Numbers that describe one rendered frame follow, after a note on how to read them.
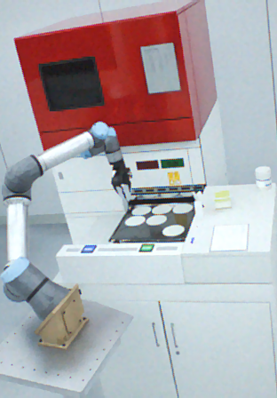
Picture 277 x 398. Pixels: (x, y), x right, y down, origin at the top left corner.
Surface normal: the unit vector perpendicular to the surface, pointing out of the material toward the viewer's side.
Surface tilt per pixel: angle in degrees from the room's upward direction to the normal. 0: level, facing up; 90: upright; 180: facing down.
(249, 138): 90
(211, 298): 90
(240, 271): 90
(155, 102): 90
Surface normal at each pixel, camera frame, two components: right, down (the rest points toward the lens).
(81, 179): -0.26, 0.44
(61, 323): 0.90, 0.02
